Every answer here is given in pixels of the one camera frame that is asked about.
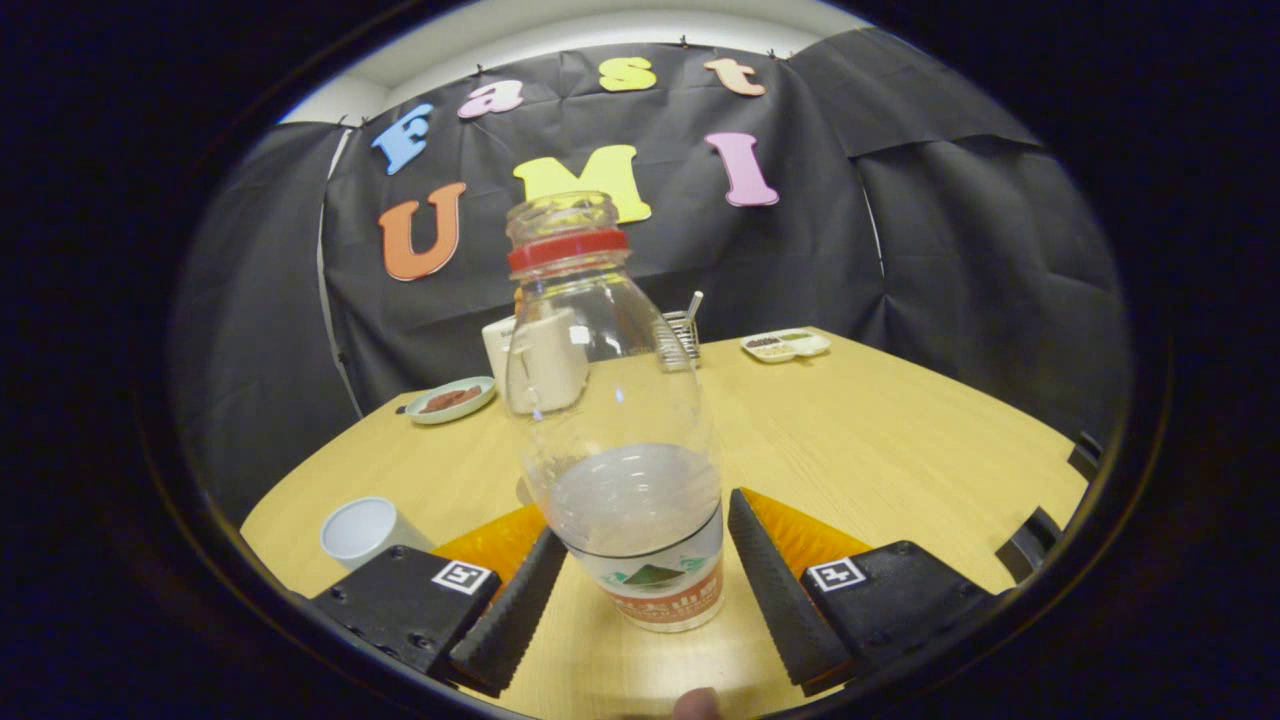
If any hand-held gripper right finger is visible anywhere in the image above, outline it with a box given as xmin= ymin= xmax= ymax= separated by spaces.
xmin=727 ymin=487 xmax=1001 ymax=698

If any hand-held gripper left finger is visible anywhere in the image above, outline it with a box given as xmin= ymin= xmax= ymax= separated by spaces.
xmin=310 ymin=503 xmax=569 ymax=698

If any clear plastic bottle red ring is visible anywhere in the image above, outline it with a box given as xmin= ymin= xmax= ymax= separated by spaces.
xmin=503 ymin=191 xmax=726 ymax=634

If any white cup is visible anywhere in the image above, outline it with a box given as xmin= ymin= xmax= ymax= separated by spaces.
xmin=320 ymin=497 xmax=436 ymax=572

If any wooden table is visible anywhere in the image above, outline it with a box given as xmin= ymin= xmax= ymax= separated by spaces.
xmin=240 ymin=326 xmax=1091 ymax=720

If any pale green plate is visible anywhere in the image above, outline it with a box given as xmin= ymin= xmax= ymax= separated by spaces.
xmin=405 ymin=376 xmax=497 ymax=426

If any white divided dish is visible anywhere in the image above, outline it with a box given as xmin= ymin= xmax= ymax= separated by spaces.
xmin=741 ymin=329 xmax=832 ymax=364

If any black chair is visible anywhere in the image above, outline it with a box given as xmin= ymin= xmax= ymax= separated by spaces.
xmin=1066 ymin=430 xmax=1104 ymax=481
xmin=995 ymin=506 xmax=1064 ymax=583

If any white toaster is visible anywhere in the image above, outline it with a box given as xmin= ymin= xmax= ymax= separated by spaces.
xmin=481 ymin=308 xmax=591 ymax=416

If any metal wire holder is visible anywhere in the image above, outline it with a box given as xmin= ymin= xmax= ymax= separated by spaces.
xmin=655 ymin=310 xmax=701 ymax=371

